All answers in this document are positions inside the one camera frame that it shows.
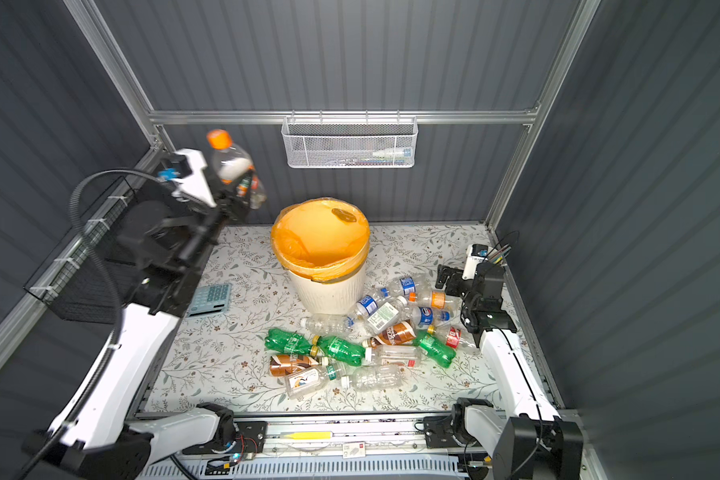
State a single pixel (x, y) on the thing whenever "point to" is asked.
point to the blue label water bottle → (369, 304)
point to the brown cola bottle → (396, 334)
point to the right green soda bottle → (338, 349)
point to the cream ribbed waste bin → (341, 296)
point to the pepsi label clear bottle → (428, 315)
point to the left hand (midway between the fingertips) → (238, 168)
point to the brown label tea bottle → (282, 364)
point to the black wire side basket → (80, 283)
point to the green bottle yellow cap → (435, 347)
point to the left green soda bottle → (289, 342)
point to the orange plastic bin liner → (320, 239)
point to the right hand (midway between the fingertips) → (461, 270)
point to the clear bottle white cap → (332, 324)
